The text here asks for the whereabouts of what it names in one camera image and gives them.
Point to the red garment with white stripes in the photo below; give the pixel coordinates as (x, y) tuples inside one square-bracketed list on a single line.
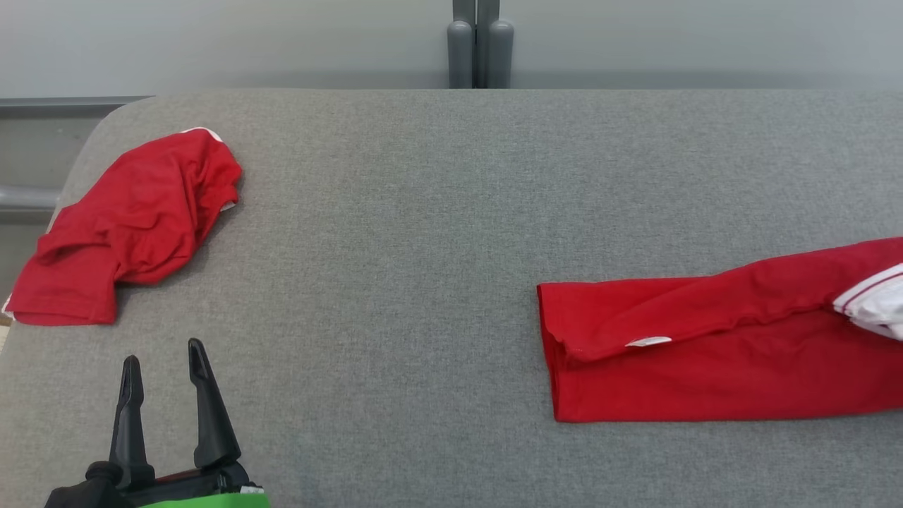
[(141, 212)]

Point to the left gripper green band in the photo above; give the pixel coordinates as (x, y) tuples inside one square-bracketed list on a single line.
[(204, 499)]

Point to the grey metal floor rail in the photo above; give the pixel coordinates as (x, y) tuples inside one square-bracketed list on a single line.
[(63, 107)]

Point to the grey metal tube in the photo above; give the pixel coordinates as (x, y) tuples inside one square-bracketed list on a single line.
[(28, 197)]

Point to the red jersey with white sleeves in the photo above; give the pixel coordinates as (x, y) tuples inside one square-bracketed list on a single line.
[(705, 367)]

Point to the grey metal post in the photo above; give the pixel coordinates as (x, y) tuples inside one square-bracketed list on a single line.
[(497, 49), (460, 49)]

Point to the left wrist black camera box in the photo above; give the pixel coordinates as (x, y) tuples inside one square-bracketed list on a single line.
[(88, 490)]

